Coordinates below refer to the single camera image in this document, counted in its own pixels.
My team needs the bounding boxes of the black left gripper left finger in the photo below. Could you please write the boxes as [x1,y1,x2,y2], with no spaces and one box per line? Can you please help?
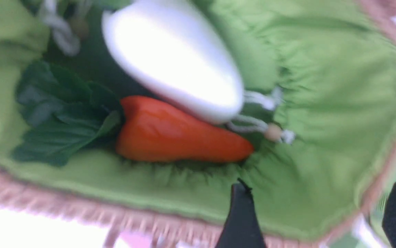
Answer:
[215,178,266,248]

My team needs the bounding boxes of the white toy radish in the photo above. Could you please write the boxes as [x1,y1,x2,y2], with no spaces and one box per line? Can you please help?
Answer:
[101,0,244,125]

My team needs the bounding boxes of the orange toy carrot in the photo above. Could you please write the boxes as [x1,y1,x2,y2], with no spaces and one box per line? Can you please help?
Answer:
[12,61,254,166]

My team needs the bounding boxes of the pink foam cube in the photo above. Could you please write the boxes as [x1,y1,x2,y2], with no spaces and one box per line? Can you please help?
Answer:
[114,231,158,248]

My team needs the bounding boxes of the woven wicker basket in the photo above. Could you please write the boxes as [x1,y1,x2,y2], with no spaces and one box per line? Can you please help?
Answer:
[0,0,396,248]

